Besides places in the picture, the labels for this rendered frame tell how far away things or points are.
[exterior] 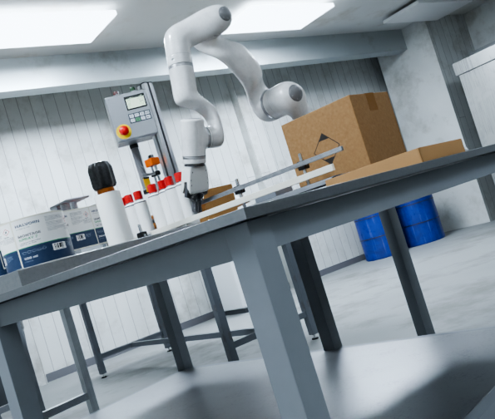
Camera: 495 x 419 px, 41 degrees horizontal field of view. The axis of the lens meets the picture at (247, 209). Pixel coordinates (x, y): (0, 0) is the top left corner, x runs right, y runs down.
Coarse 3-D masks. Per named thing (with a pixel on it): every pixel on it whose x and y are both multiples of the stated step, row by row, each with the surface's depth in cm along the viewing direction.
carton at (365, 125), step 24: (360, 96) 214; (384, 96) 225; (312, 120) 221; (336, 120) 214; (360, 120) 211; (384, 120) 221; (288, 144) 229; (312, 144) 222; (336, 144) 216; (360, 144) 210; (384, 144) 217; (312, 168) 224; (336, 168) 218
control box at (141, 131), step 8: (112, 96) 262; (120, 96) 262; (112, 104) 261; (120, 104) 261; (112, 112) 260; (120, 112) 261; (128, 112) 262; (112, 120) 260; (120, 120) 261; (128, 120) 261; (152, 120) 263; (112, 128) 264; (128, 128) 261; (136, 128) 262; (144, 128) 262; (152, 128) 263; (120, 136) 260; (128, 136) 261; (136, 136) 261; (144, 136) 263; (120, 144) 262; (128, 144) 267
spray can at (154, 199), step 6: (150, 186) 251; (150, 192) 251; (156, 192) 251; (150, 198) 250; (156, 198) 250; (150, 204) 251; (156, 204) 249; (156, 210) 249; (162, 210) 250; (156, 216) 249; (162, 216) 249; (156, 222) 250; (162, 222) 249
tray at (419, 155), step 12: (444, 144) 176; (456, 144) 181; (396, 156) 169; (408, 156) 167; (420, 156) 165; (432, 156) 169; (360, 168) 177; (372, 168) 174; (384, 168) 172; (396, 168) 170; (336, 180) 182; (348, 180) 180
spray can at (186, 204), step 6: (174, 174) 242; (180, 174) 241; (180, 180) 241; (180, 186) 240; (180, 192) 240; (180, 198) 240; (186, 198) 240; (186, 204) 240; (186, 210) 240; (186, 216) 240; (192, 222) 239; (198, 222) 240
